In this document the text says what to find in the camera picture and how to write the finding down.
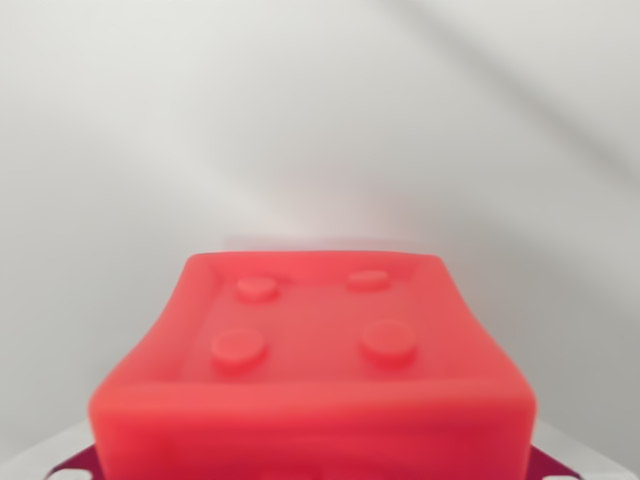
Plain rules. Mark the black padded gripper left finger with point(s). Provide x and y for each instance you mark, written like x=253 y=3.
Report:
x=65 y=457

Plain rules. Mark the black padded gripper right finger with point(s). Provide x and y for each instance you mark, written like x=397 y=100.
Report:
x=560 y=462

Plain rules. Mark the red studded cube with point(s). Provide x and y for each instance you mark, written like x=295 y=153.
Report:
x=315 y=370

